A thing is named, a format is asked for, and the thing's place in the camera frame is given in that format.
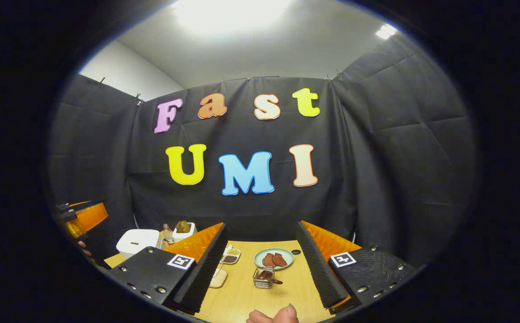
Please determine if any pale green plate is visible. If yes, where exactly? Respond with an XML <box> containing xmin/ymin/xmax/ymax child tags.
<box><xmin>254</xmin><ymin>248</ymin><xmax>295</xmax><ymax>271</ymax></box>

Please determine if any ceiling light panel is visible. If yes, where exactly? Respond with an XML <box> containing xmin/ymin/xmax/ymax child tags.
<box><xmin>173</xmin><ymin>0</ymin><xmax>292</xmax><ymax>37</ymax></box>
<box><xmin>375</xmin><ymin>24</ymin><xmax>398</xmax><ymax>40</ymax></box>

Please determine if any metal wire chopstick holder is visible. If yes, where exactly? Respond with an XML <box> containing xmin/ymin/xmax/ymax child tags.
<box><xmin>253</xmin><ymin>266</ymin><xmax>275</xmax><ymax>289</ymax></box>

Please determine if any white rice cooker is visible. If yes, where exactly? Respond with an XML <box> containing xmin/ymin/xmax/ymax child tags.
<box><xmin>116</xmin><ymin>229</ymin><xmax>161</xmax><ymax>260</ymax></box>

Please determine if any clear rice container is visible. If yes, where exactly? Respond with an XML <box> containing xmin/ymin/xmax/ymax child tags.
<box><xmin>209</xmin><ymin>268</ymin><xmax>228</xmax><ymax>289</ymax></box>

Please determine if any white toaster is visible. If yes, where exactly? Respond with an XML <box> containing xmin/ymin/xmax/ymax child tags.
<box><xmin>172</xmin><ymin>221</ymin><xmax>198</xmax><ymax>243</ymax></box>

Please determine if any clear plastic bottle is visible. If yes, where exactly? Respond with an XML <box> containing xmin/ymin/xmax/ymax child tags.
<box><xmin>160</xmin><ymin>223</ymin><xmax>176</xmax><ymax>248</ymax></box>

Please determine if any black backdrop cloth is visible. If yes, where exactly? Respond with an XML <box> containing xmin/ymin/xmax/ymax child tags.
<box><xmin>45</xmin><ymin>34</ymin><xmax>480</xmax><ymax>270</ymax></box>

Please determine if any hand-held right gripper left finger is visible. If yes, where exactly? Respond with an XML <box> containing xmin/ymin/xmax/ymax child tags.
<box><xmin>109</xmin><ymin>222</ymin><xmax>228</xmax><ymax>315</ymax></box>

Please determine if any brown wooden spoon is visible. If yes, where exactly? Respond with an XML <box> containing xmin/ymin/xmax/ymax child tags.
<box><xmin>256</xmin><ymin>269</ymin><xmax>283</xmax><ymax>285</ymax></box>

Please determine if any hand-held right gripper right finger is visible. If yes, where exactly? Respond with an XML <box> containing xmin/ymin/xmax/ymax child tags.
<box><xmin>297</xmin><ymin>220</ymin><xmax>416</xmax><ymax>315</ymax></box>

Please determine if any white divided grain dish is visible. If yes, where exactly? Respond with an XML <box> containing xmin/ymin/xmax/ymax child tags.
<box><xmin>221</xmin><ymin>244</ymin><xmax>242</xmax><ymax>265</ymax></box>

